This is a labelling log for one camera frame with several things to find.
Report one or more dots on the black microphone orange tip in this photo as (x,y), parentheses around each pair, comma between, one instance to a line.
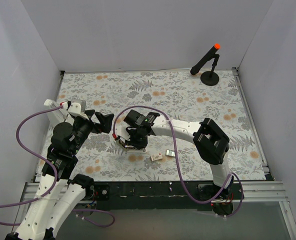
(207,57)

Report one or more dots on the floral table mat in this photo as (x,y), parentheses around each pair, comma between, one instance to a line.
(181,96)

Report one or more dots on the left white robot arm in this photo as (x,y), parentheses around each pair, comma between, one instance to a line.
(57,194)

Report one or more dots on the beige stapler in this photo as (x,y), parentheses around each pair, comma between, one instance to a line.
(129,148)

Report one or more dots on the staple box sleeve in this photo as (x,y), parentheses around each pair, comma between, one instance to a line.
(156,157)

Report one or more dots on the staple tray with staples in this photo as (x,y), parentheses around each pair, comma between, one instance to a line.
(170,153)

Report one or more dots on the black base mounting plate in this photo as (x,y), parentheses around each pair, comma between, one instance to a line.
(141,195)

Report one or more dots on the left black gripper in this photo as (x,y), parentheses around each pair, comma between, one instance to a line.
(94,124)

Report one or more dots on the black microphone stand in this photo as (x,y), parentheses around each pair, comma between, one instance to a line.
(210,78)

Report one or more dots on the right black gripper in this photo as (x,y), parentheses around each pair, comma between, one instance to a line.
(134,139)

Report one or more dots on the white metronome device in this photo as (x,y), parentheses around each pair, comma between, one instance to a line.
(58,116)

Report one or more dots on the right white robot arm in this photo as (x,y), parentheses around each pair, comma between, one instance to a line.
(209,139)

